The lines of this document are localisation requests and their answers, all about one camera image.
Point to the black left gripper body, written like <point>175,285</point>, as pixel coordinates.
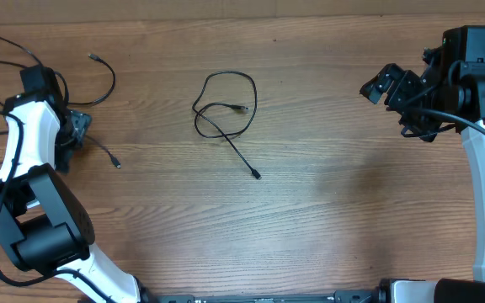
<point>71,134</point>

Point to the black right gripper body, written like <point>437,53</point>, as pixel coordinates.
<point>404,93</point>

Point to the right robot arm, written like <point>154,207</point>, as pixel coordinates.
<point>449,95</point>

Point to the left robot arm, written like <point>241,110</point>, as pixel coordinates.
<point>44,230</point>

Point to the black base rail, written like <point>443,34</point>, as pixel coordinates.
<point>263,299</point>

